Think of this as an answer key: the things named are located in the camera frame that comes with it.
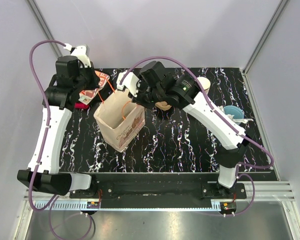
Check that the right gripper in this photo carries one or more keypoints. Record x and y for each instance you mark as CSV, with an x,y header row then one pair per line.
x,y
137,99

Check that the paper takeout bag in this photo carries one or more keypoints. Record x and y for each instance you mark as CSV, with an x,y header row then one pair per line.
x,y
119,119

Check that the red cloth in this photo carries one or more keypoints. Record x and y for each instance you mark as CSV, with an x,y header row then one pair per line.
x,y
81,106

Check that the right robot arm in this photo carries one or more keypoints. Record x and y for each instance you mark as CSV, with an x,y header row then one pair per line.
x,y
155,84

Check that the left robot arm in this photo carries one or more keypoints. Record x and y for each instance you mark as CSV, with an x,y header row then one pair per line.
x,y
73,75

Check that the paper cup stack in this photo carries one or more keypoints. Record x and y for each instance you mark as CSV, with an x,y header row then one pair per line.
x,y
206,84

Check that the blue plastic cup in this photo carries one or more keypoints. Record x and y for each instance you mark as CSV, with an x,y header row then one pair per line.
x,y
232,110

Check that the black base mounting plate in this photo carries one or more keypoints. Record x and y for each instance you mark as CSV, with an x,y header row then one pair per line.
x,y
165,191

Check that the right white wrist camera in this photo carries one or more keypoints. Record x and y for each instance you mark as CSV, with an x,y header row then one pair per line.
x,y
130,82

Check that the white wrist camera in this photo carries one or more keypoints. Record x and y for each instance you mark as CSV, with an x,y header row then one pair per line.
x,y
130,82
81,52

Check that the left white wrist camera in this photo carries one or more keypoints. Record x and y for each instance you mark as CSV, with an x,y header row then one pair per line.
x,y
81,52

